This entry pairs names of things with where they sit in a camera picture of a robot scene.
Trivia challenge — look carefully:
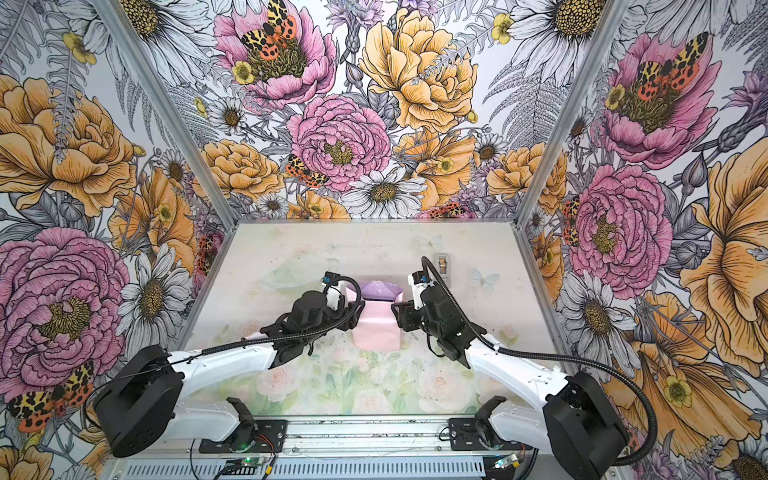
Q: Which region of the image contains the purple wrapping paper sheet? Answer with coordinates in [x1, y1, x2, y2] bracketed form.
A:
[352, 280, 404, 353]

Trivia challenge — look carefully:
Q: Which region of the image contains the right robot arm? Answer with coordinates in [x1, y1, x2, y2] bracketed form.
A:
[393, 271, 629, 479]

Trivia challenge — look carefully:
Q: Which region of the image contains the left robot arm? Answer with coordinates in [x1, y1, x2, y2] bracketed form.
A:
[93, 272, 365, 458]

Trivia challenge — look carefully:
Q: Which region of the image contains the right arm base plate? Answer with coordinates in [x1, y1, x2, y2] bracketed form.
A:
[439, 417, 529, 452]

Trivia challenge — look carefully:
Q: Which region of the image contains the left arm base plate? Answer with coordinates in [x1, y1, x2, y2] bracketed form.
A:
[198, 420, 288, 454]

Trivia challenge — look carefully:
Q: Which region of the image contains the aluminium front rail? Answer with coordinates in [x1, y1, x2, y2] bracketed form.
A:
[100, 415, 569, 479]

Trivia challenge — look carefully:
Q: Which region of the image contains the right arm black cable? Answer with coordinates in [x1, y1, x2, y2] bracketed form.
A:
[417, 255, 658, 467]

